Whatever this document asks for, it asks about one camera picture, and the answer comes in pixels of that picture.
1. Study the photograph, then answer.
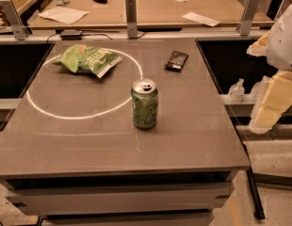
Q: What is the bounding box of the middle metal bracket post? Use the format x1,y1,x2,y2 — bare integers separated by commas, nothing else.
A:
125,0,138,39

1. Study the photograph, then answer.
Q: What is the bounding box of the right metal bracket post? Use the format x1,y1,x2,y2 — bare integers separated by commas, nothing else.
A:
236,0,260,36

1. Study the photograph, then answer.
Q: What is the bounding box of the lower white drawer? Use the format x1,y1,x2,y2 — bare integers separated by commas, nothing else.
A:
41,212,214,226

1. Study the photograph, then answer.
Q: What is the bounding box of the green jalapeno chip bag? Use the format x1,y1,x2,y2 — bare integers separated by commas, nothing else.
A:
55,44,122,78

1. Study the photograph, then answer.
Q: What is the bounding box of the black power adapter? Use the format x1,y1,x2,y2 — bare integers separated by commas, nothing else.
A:
60,30,82,40

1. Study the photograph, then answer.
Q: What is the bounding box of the white paper sheet left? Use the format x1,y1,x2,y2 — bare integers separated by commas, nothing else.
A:
39,7,89,24

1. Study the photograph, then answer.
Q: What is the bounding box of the upper white drawer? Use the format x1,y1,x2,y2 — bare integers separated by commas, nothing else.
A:
8,182,234,216

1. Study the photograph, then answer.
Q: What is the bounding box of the green soda can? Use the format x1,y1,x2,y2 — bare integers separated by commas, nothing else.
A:
131,78,158,129

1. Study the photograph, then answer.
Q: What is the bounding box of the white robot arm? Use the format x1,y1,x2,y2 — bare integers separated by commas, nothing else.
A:
247,5,292,134

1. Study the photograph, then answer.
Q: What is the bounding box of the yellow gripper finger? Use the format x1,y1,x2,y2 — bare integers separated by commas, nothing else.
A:
249,71,292,134
247,33,268,57

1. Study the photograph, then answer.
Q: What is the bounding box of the metal bracket post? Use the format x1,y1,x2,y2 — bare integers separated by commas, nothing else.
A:
236,0,260,36
125,0,138,39
0,0,29,40

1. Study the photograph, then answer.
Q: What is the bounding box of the clear plastic bottle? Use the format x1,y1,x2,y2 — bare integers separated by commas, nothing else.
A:
227,78,245,104
250,76,269,102

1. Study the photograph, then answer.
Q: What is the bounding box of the dark brown snack packet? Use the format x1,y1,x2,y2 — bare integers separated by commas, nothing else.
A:
165,51,188,71

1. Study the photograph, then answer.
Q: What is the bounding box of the wooden background desk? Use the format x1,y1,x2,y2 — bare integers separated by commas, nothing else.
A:
26,0,274,30

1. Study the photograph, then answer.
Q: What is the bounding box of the left metal bracket post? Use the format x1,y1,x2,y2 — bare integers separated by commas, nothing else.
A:
0,0,29,40

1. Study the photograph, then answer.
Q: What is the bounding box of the white drawer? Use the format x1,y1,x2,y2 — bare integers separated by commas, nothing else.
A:
8,182,234,216
41,212,214,226

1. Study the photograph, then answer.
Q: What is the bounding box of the white paper sheet right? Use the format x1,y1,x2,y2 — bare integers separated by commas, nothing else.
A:
183,12,220,27

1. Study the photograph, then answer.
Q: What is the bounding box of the black cable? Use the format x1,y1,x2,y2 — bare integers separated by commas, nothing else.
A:
45,31,114,45

